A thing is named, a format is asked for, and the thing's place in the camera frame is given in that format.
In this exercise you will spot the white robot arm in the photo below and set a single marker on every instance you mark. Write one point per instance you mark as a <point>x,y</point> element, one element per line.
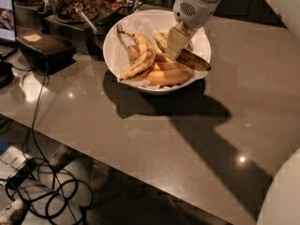
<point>242,123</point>

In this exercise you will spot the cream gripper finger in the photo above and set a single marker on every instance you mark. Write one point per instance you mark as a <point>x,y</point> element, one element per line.
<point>176,41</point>

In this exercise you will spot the yellow banana at bottom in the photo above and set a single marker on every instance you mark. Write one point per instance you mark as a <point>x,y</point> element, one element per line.
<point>169,77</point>

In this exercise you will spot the white bowl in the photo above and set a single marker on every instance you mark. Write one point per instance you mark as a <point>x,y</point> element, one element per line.
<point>125,32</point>

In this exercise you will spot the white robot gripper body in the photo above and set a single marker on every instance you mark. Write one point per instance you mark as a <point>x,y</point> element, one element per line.
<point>193,13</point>

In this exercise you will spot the spotted banana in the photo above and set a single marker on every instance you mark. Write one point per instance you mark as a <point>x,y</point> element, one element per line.
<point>186,57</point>
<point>147,54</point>

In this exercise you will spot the printed paper on floor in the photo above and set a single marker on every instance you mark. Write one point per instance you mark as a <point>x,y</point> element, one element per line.
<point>11,161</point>

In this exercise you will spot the black rounded case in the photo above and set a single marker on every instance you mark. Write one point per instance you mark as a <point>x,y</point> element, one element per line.
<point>46,53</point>

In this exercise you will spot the black tray with snacks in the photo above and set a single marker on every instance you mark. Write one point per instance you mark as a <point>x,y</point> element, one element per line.
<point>112,11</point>

